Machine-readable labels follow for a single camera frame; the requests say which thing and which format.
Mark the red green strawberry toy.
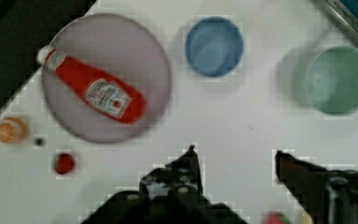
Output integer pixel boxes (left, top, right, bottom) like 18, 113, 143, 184
263, 212, 292, 224

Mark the red ketchup bottle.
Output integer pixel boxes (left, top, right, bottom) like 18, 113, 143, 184
36, 46, 147, 124

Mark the green mug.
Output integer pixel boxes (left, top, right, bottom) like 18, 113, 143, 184
293, 46, 358, 116

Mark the grey round plate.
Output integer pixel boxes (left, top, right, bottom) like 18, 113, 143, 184
41, 14, 172, 144

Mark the orange slice toy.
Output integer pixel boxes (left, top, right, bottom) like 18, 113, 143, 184
0, 117, 28, 144

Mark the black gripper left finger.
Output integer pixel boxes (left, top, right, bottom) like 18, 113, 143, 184
81, 146, 247, 224

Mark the small red strawberry toy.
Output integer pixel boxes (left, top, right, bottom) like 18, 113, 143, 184
54, 153, 76, 175

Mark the blue bowl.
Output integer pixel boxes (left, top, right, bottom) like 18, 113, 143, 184
185, 17, 244, 77

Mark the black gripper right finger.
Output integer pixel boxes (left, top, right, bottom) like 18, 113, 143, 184
275, 151, 358, 224

